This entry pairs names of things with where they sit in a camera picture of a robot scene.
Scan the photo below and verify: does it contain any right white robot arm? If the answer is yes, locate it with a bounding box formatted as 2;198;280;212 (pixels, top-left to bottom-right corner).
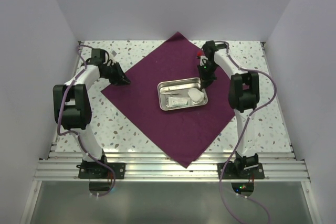
197;40;260;179

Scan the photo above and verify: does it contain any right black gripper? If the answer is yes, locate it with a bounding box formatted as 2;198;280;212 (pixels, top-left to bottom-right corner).
197;61;219;90

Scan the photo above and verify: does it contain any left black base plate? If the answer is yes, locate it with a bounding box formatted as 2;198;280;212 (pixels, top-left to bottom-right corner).
76;162;126;179

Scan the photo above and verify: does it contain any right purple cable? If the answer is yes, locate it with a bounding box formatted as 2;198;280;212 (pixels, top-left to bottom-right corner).
214;40;279;224

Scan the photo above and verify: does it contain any suture packet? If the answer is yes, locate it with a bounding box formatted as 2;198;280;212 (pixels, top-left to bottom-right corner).
168;97;190;108

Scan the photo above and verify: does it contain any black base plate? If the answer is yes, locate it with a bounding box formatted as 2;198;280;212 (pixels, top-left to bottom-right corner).
217;162;265;180
76;162;126;179

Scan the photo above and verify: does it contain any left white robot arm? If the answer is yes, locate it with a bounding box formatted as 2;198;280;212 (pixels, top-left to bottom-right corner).
52;46;131;178

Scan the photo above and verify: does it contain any steel scalpel handle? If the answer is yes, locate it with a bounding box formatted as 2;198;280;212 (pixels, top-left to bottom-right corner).
159;83;197;92

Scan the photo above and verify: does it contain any stainless steel tray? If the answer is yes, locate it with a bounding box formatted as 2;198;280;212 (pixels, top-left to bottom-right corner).
157;78;208;111

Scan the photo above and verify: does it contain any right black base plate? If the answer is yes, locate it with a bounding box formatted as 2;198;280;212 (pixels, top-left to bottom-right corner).
217;162;265;180

